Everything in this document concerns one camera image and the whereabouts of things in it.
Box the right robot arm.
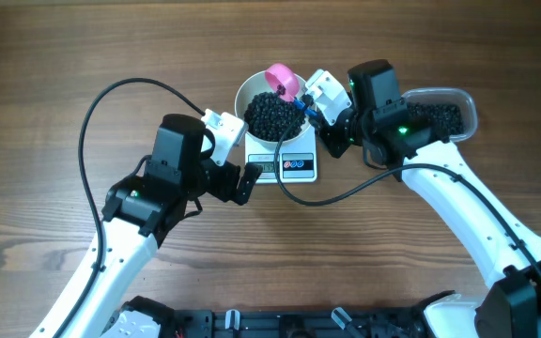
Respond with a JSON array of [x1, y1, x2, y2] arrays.
[[304, 59, 541, 337]]

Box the black right camera cable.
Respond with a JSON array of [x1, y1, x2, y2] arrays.
[[272, 93, 541, 338]]

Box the pink scoop with blue handle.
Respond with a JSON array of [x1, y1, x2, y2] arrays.
[[264, 63, 317, 117]]

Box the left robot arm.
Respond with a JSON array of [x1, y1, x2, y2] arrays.
[[33, 111, 262, 337]]

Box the white round bowl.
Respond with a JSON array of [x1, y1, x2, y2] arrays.
[[234, 69, 314, 145]]

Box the black beans in container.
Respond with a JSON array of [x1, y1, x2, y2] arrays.
[[408, 102, 465, 136]]

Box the black beans in bowl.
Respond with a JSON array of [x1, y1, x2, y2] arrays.
[[243, 92, 305, 142]]

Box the white digital kitchen scale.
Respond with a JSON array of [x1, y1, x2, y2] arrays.
[[245, 124, 317, 184]]

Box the clear plastic container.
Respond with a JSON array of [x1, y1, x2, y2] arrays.
[[402, 87, 478, 143]]

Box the black camera cable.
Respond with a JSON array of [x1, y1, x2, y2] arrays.
[[52, 77, 206, 338], [272, 93, 541, 338]]

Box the black left camera cable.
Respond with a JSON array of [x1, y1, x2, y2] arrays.
[[52, 77, 206, 338]]

